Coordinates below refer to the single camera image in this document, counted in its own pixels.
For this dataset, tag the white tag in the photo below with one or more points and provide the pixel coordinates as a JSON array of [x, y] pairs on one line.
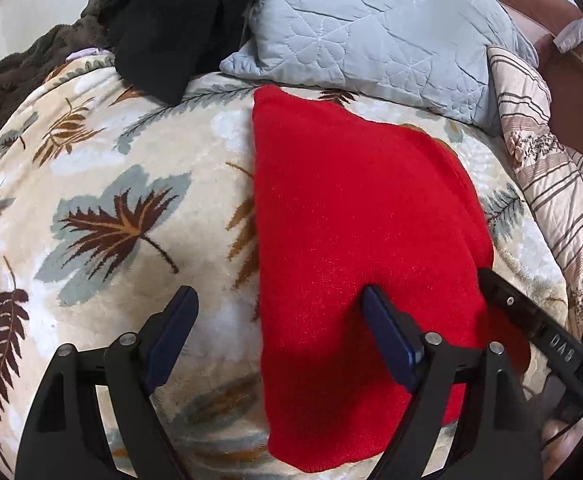
[[571, 35]]

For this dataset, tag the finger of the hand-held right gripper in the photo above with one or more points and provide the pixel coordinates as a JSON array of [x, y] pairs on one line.
[[504, 302]]

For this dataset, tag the leaf print fleece blanket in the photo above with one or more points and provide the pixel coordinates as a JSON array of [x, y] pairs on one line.
[[121, 135]]

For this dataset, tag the grey quilted pillow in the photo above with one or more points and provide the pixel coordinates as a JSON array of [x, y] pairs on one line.
[[371, 35]]

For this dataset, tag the black garment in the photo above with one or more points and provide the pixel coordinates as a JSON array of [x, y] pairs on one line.
[[171, 35]]

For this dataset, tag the brown fuzzy blanket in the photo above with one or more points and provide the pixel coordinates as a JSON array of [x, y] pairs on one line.
[[21, 70]]

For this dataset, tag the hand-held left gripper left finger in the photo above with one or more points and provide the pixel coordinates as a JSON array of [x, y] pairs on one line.
[[174, 330]]

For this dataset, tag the red sweater with blue patch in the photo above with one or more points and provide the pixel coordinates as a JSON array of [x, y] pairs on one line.
[[346, 210]]

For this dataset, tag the lilac cloth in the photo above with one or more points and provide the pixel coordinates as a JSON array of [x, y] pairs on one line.
[[88, 53]]

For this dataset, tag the striped floral quilt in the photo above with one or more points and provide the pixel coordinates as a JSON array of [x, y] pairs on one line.
[[556, 175]]

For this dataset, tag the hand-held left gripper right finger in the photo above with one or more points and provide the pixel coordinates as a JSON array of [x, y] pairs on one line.
[[389, 335]]

